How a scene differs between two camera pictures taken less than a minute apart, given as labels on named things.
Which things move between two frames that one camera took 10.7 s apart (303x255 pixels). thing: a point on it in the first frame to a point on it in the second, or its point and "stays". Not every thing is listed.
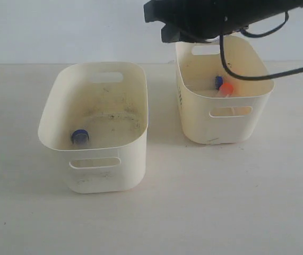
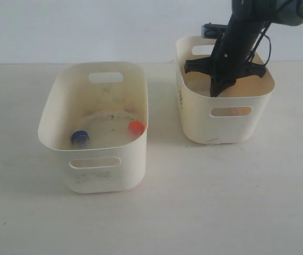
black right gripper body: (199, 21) to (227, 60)
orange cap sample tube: (226, 88) to (135, 129)
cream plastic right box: (216, 109) stays
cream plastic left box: (97, 112) stays
